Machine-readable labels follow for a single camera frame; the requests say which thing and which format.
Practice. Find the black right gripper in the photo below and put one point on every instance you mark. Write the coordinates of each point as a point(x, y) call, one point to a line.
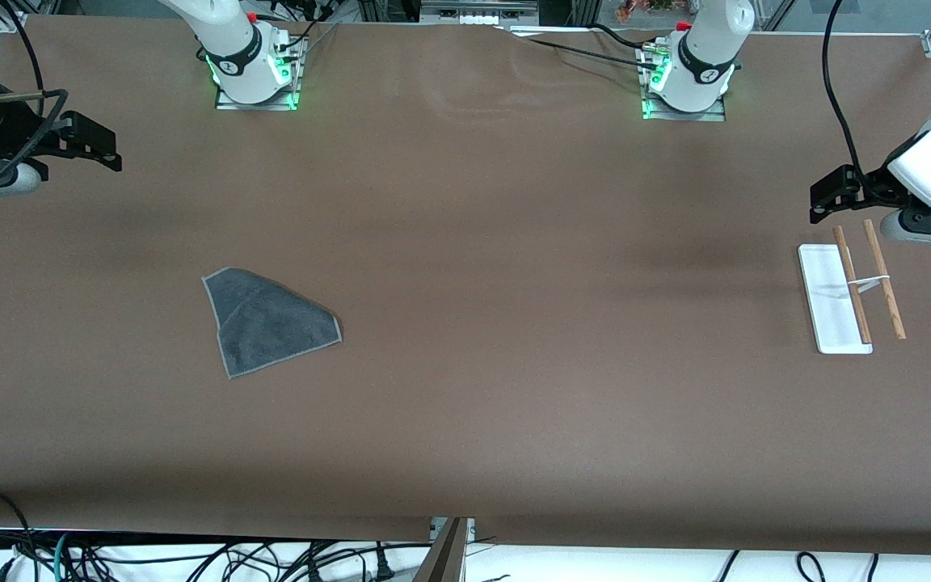
point(9, 129)

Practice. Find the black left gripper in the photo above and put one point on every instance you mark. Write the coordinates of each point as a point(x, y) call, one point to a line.
point(870, 191)

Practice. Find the grey microfibre towel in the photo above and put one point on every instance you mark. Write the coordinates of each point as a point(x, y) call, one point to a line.
point(267, 323)

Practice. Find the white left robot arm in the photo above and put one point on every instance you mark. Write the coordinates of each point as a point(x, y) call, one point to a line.
point(704, 56)

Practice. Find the red orange small objects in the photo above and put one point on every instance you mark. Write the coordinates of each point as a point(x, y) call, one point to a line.
point(643, 8)

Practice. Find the white power strip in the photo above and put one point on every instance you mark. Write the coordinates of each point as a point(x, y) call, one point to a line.
point(480, 19)

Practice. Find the brown table cover sheet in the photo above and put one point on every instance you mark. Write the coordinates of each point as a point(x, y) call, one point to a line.
point(465, 404)

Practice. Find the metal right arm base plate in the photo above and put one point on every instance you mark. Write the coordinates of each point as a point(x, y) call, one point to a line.
point(231, 103)

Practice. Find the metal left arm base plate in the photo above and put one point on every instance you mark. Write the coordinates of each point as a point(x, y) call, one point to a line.
point(712, 115)

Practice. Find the brown metal frame post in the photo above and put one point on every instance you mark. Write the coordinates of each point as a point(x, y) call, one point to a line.
point(445, 562)

